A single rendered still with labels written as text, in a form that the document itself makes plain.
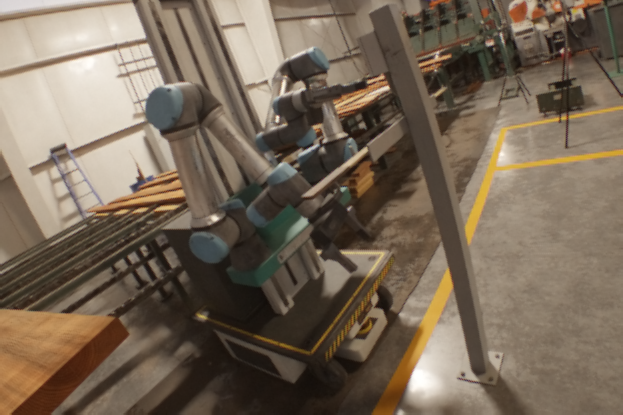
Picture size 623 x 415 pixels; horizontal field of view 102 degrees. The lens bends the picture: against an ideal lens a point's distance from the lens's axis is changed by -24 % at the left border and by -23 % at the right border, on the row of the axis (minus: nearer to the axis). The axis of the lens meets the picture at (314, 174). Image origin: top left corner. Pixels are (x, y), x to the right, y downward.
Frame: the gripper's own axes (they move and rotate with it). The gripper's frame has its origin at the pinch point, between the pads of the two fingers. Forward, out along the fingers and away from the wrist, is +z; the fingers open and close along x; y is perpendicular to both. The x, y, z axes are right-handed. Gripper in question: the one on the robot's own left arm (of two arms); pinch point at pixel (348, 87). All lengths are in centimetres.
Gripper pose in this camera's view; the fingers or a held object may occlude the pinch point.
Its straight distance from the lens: 96.2
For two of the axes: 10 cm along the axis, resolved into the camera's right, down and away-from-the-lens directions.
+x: 6.5, -2.9, 7.0
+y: -2.3, -9.6, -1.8
